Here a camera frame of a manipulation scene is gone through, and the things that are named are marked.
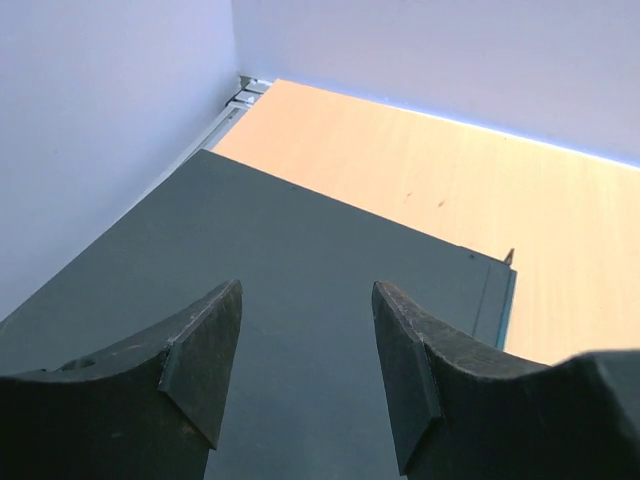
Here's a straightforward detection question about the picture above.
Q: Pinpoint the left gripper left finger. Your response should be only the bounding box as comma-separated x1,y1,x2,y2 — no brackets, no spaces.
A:
1,280,242,479

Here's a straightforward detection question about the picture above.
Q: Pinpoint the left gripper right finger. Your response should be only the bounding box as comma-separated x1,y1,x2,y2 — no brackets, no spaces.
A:
372,282,639,479

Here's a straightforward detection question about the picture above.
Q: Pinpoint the large rack network switch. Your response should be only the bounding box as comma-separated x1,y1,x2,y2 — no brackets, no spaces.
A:
1,151,516,479

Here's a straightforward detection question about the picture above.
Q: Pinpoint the aluminium frame rail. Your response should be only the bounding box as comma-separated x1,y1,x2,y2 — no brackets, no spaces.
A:
165,76,273,175

